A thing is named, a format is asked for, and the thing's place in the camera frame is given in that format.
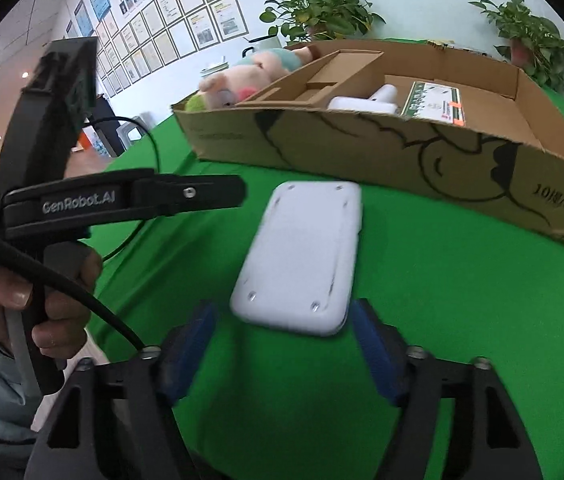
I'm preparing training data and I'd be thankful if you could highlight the green tablecloth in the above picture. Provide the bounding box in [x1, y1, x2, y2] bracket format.
[91, 89, 564, 479]

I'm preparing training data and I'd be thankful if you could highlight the black cable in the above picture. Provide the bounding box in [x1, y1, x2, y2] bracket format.
[0, 221, 149, 354]

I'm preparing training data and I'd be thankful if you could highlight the white green medicine box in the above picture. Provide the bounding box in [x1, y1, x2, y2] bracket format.
[401, 81, 465, 127]

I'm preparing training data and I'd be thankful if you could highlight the small potted plant red pot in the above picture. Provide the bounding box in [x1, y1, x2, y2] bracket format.
[470, 0, 564, 93]

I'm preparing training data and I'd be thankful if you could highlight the large cardboard tray box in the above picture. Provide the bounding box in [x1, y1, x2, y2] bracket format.
[172, 40, 564, 243]

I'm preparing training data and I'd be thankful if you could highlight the narrow cardboard insert box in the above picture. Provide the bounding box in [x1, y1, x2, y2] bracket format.
[238, 49, 384, 110]

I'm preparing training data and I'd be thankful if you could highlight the white plastic box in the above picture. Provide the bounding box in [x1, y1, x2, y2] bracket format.
[230, 181, 362, 337]

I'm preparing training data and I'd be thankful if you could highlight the large potted plant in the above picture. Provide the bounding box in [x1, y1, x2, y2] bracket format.
[259, 0, 386, 44]

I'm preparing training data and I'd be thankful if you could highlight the yellow packet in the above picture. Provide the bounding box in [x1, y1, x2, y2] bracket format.
[426, 39, 456, 49]

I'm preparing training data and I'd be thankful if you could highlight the person's left hand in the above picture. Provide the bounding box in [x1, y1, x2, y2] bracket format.
[0, 246, 104, 361]

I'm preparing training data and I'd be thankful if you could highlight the white enamel mug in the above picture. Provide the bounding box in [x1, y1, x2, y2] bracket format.
[242, 35, 282, 58]

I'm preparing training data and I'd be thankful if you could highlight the white handheld device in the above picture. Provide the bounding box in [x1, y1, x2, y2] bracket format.
[326, 84, 399, 115]

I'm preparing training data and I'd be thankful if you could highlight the pig plush toy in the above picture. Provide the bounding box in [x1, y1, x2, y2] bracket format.
[184, 46, 319, 113]

